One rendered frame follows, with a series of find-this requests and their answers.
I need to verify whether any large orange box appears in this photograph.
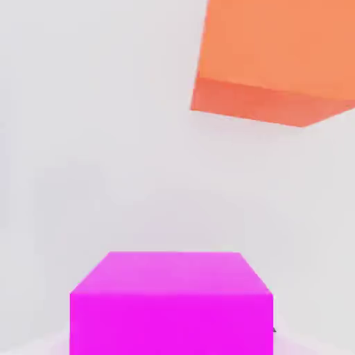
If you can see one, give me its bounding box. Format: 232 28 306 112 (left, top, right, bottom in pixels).
190 0 355 128

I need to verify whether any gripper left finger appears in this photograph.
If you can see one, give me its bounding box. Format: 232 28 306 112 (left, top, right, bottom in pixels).
19 328 71 355

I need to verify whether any small magenta cube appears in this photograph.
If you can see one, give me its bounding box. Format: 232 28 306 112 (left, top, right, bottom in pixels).
69 251 275 355

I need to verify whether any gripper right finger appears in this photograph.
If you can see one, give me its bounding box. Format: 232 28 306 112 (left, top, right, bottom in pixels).
272 318 339 355

